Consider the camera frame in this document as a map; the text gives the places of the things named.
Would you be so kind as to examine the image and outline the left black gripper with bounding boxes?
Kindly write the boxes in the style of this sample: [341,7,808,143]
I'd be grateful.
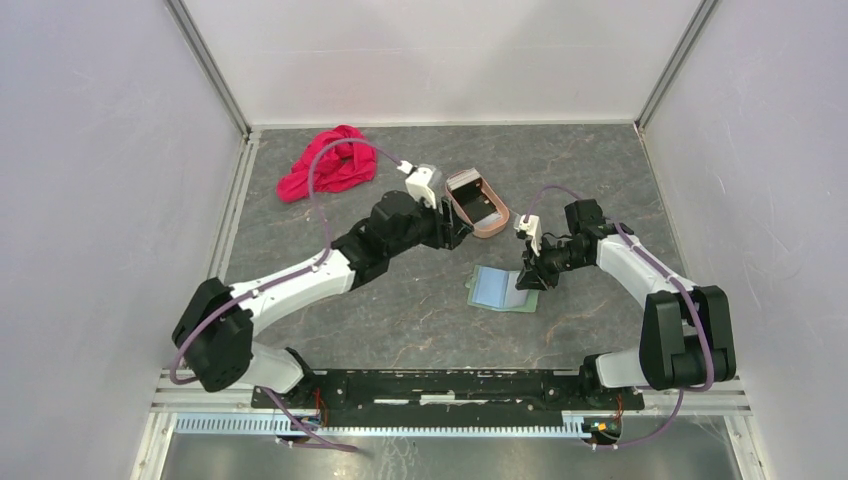
[386,190,473,257]

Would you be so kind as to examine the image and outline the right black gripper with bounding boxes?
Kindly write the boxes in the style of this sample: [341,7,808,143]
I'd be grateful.
[515,234,590,292]

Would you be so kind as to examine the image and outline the green card holder wallet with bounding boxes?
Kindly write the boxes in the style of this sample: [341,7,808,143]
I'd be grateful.
[465,265,539,313]

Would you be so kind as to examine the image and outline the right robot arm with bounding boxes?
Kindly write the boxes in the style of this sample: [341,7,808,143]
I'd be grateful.
[515,199,737,408]

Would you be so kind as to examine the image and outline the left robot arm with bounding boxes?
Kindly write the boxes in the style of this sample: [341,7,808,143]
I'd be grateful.
[170,191,473,408]

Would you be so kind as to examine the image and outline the pink oval card tray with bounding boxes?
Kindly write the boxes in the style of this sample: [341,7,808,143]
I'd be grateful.
[445,168,511,239]

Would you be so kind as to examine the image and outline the stack of upright cards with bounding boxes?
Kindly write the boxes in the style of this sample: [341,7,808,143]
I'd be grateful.
[445,168,481,191]

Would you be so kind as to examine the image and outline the red crumpled cloth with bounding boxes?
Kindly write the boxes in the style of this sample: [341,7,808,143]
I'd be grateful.
[276,125,378,203]

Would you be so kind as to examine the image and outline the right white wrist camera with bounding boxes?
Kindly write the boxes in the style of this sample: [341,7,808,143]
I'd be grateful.
[514,214,542,256]

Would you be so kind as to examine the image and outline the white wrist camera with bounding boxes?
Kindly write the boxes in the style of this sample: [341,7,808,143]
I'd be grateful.
[397,160,443,210]
[514,214,542,256]

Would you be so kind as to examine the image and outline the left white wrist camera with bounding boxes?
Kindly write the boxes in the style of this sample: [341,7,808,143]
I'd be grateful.
[397,160,443,210]

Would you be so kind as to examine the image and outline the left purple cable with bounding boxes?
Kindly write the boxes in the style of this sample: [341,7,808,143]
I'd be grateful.
[168,137,405,455]

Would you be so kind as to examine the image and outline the purple cable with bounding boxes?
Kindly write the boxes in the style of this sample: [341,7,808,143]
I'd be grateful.
[168,137,405,455]
[526,184,717,452]

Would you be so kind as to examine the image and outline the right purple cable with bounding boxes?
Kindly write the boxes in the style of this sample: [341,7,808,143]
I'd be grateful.
[526,184,717,452]

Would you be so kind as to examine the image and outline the aluminium frame rail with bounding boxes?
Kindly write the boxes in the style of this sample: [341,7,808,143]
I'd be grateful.
[152,370,750,439]

